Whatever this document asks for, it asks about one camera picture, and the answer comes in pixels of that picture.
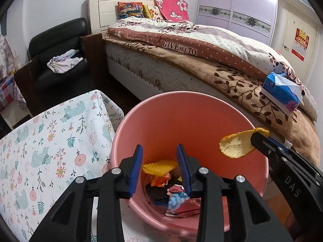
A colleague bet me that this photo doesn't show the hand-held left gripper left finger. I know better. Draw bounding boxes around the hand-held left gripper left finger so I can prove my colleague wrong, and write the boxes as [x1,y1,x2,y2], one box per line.
[29,144,144,242]

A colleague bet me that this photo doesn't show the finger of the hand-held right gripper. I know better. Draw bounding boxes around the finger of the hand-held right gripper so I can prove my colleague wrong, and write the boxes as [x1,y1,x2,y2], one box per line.
[251,131,290,167]
[268,136,323,182]

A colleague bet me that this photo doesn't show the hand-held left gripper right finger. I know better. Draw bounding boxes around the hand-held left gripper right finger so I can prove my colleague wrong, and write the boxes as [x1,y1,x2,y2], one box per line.
[176,144,294,242]

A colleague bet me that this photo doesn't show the yellow foam net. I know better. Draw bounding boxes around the yellow foam net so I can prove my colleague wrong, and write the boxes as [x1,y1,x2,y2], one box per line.
[142,159,178,177]

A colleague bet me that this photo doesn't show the orange wrapper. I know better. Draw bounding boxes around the orange wrapper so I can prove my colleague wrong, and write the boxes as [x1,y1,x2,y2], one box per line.
[151,175,170,187]

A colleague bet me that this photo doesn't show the black foam net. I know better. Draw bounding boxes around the black foam net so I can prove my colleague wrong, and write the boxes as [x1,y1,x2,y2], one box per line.
[145,179,182,207]

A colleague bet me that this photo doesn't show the orange peel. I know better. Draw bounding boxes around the orange peel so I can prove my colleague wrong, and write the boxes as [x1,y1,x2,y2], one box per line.
[219,127,270,159]

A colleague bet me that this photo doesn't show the red snack wrapper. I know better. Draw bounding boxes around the red snack wrapper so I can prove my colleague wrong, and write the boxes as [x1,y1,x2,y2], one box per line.
[165,185,201,217]

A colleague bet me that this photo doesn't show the pink bucket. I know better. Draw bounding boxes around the pink bucket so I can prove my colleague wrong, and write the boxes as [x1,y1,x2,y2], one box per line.
[110,91,270,239]

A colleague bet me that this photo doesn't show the blue tissue pack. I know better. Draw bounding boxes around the blue tissue pack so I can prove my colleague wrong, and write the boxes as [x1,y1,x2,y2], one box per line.
[260,66,306,118]

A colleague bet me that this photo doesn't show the brown leaf pattern blanket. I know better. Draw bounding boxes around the brown leaf pattern blanket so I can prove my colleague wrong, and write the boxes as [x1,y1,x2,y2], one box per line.
[102,34,321,167]

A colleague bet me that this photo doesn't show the floral tablecloth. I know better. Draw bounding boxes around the floral tablecloth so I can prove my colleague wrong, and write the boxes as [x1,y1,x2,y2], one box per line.
[0,89,152,242]

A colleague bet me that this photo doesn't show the bed with white headboard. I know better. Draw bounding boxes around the bed with white headboard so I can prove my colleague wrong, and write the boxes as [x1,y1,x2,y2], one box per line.
[88,0,318,167]

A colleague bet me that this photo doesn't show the white door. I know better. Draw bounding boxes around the white door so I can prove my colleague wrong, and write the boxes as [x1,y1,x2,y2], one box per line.
[271,0,321,86]

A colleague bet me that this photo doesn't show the crumpled light cloth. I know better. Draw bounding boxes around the crumpled light cloth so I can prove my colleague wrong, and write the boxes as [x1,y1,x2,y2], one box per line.
[47,50,84,74]

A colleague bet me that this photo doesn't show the checkered tablecloth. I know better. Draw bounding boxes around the checkered tablecloth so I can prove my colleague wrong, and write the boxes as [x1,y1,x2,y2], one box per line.
[0,74,27,111]

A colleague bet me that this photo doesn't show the black leather armchair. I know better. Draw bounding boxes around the black leather armchair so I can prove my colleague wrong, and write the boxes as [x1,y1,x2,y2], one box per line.
[14,18,104,114]

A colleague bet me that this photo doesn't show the yellow floral pillow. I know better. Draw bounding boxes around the yellow floral pillow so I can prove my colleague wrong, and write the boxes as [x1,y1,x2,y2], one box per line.
[143,4,164,21]

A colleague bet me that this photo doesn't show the colourful patterned pillow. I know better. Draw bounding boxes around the colourful patterned pillow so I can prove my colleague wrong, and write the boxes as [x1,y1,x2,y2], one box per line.
[117,2,145,19]

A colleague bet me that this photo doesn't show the pink floral pillow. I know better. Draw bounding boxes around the pink floral pillow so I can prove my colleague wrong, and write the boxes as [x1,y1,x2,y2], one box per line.
[153,0,190,22]

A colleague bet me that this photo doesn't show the patterned puffer jacket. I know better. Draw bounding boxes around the patterned puffer jacket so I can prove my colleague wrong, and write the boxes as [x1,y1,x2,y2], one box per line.
[0,34,16,76]

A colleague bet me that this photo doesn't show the red wall calendar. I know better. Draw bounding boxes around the red wall calendar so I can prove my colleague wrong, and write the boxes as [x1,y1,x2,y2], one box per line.
[291,28,310,61]

